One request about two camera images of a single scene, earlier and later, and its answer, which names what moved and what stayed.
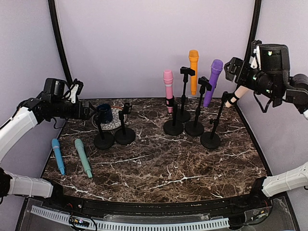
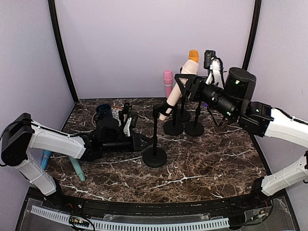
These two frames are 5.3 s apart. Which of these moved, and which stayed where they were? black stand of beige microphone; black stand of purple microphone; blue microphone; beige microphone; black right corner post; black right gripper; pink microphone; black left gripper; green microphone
Moved: black right gripper; blue microphone; black stand of beige microphone; black left gripper; beige microphone; green microphone
Stayed: black stand of purple microphone; pink microphone; black right corner post
